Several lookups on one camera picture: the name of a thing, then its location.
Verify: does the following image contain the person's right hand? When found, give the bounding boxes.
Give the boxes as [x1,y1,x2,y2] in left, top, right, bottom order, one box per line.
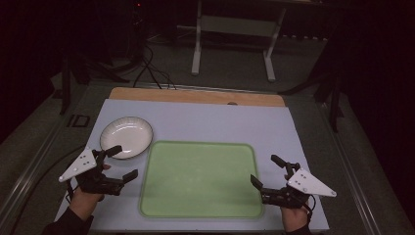
[280,206,310,234]

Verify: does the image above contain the black floor cables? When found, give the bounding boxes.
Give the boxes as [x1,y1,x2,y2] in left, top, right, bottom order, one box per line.
[132,44,177,91]

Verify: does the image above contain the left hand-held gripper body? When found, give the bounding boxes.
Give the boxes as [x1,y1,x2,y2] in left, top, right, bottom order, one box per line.
[58,147,125,197]

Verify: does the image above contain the green rectangular tray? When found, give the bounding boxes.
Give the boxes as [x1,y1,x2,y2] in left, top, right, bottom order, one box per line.
[138,140,265,219]

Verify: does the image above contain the black rectangular bracket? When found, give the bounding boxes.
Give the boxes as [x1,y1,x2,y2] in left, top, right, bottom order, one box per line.
[66,114,91,128]

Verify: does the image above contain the pale grey table cover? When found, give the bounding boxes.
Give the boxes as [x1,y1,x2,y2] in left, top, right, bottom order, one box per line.
[54,98,331,233]

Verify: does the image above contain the person's left hand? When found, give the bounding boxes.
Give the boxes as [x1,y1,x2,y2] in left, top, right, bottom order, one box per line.
[69,186,106,221]

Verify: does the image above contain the white metal stand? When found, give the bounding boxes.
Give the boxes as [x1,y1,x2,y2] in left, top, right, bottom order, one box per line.
[191,0,289,83]

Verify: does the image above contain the metal floor rail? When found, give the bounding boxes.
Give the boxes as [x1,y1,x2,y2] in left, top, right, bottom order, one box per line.
[316,101,382,235]
[0,121,68,231]

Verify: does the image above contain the right hand-held gripper cable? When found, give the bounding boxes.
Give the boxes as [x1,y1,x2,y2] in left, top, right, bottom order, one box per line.
[305,194,317,220]

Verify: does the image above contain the black stand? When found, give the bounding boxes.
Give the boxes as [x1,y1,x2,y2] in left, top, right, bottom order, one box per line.
[59,48,131,116]
[278,63,345,133]

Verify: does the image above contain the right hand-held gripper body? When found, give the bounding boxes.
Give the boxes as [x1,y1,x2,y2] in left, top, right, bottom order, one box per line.
[260,162,338,210]

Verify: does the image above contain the white plate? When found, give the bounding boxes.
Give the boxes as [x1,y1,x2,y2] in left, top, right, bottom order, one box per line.
[99,116,155,161]

